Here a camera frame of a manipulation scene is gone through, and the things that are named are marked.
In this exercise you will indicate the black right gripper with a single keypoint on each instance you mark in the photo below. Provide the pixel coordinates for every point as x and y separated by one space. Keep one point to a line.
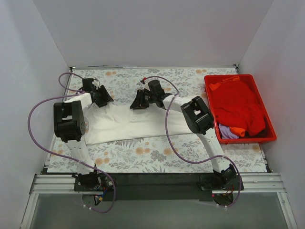
142 98

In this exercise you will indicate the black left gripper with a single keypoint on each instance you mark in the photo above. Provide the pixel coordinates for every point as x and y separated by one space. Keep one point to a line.
102 96

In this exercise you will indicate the white t-shirt with robot print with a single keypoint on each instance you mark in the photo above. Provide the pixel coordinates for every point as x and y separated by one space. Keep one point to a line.
119 122

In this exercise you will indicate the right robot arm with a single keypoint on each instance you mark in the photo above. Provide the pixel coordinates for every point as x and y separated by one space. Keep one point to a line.
200 121

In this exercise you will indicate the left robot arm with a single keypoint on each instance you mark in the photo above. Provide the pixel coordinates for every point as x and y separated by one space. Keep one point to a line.
70 127

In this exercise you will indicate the floral patterned table mat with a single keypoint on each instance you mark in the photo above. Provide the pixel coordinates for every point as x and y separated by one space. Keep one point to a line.
154 154

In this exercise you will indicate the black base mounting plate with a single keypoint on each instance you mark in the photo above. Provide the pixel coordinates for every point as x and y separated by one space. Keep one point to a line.
156 186

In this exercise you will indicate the lavender t-shirt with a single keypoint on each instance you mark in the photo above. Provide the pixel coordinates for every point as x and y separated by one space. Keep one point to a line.
226 132

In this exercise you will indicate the red t-shirt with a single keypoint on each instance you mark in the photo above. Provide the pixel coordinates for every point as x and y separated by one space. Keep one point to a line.
236 105

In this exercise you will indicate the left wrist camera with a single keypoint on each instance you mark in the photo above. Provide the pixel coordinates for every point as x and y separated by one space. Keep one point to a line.
96 83

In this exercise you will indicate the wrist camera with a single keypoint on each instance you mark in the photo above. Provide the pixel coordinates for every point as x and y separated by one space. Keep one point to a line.
143 85
96 83

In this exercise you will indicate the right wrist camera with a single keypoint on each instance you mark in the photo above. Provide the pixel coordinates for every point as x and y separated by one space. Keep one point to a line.
143 85

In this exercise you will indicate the aluminium frame rail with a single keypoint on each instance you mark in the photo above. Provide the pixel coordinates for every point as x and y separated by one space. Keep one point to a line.
65 184

